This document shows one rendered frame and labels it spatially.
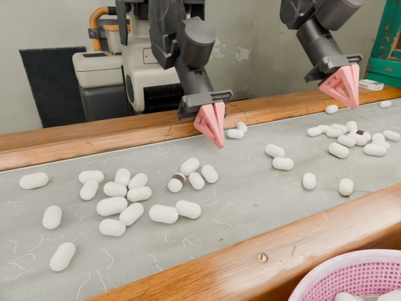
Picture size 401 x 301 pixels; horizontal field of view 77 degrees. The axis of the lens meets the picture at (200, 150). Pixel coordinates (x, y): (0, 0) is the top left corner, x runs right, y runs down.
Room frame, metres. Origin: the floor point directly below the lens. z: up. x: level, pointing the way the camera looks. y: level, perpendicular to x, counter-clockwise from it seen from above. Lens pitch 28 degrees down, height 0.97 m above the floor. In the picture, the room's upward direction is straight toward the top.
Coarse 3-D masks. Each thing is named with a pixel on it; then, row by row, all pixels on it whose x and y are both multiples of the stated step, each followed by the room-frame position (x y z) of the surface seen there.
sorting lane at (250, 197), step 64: (256, 128) 0.53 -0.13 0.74; (384, 128) 0.53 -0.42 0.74; (0, 192) 0.30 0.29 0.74; (64, 192) 0.30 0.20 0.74; (192, 192) 0.30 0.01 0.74; (256, 192) 0.30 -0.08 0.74; (320, 192) 0.30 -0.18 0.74; (0, 256) 0.19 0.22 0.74; (128, 256) 0.19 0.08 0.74; (192, 256) 0.19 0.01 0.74
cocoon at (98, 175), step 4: (84, 172) 0.32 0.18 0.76; (88, 172) 0.32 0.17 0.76; (92, 172) 0.32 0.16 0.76; (96, 172) 0.32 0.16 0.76; (100, 172) 0.32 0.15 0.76; (80, 176) 0.32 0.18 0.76; (84, 176) 0.31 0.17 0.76; (88, 176) 0.31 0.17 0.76; (92, 176) 0.31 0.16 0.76; (96, 176) 0.31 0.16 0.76; (100, 176) 0.32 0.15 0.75; (80, 180) 0.31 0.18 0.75; (84, 180) 0.31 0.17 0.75; (96, 180) 0.31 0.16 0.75; (100, 180) 0.32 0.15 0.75
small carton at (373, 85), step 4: (360, 80) 0.82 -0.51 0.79; (364, 80) 0.82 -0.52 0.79; (368, 80) 0.82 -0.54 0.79; (360, 84) 0.81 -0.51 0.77; (364, 84) 0.80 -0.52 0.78; (368, 84) 0.79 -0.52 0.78; (372, 84) 0.78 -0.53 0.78; (376, 84) 0.77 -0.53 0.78; (380, 84) 0.77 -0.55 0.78; (368, 88) 0.78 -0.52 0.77; (372, 88) 0.77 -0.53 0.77; (376, 88) 0.77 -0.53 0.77; (380, 88) 0.77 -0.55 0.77
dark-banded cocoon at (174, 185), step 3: (180, 174) 0.32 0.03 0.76; (171, 180) 0.30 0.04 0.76; (174, 180) 0.30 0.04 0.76; (177, 180) 0.30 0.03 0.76; (168, 183) 0.30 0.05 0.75; (171, 183) 0.30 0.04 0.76; (174, 183) 0.29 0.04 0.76; (177, 183) 0.30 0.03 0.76; (180, 183) 0.30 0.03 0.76; (168, 186) 0.30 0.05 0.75; (171, 186) 0.29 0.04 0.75; (174, 186) 0.29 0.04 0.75; (177, 186) 0.29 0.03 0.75; (180, 186) 0.30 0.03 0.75; (171, 189) 0.29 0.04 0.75; (174, 189) 0.29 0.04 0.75; (177, 189) 0.29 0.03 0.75
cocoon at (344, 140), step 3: (342, 135) 0.46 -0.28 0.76; (339, 138) 0.46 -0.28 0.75; (342, 138) 0.45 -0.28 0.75; (345, 138) 0.45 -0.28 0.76; (348, 138) 0.45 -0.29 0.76; (351, 138) 0.44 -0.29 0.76; (339, 141) 0.45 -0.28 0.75; (342, 141) 0.45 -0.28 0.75; (345, 141) 0.44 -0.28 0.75; (348, 141) 0.44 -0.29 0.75; (351, 141) 0.44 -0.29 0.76; (354, 141) 0.44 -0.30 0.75; (342, 144) 0.45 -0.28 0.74; (345, 144) 0.44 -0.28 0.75; (348, 144) 0.44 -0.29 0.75; (351, 144) 0.44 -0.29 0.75; (354, 144) 0.44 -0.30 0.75
